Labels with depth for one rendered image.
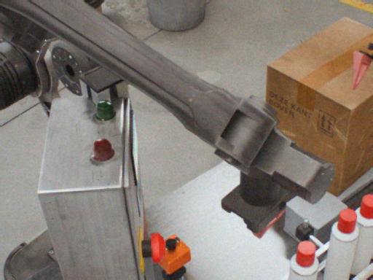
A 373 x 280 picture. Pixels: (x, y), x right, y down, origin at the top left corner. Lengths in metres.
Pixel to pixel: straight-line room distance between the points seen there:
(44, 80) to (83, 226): 1.22
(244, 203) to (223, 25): 2.91
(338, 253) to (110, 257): 0.57
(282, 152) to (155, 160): 2.09
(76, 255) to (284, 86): 0.82
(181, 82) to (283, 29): 3.02
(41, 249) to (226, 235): 0.97
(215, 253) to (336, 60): 0.52
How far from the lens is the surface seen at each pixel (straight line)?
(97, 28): 0.69
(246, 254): 1.42
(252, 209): 0.88
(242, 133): 0.75
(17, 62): 1.89
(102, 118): 0.75
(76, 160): 0.71
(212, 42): 3.60
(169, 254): 0.96
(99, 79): 0.79
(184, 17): 3.66
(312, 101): 1.41
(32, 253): 2.27
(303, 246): 1.12
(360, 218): 1.23
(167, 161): 2.84
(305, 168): 0.78
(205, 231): 1.47
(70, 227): 0.72
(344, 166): 1.47
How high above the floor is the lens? 1.95
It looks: 42 degrees down
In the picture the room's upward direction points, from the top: 4 degrees counter-clockwise
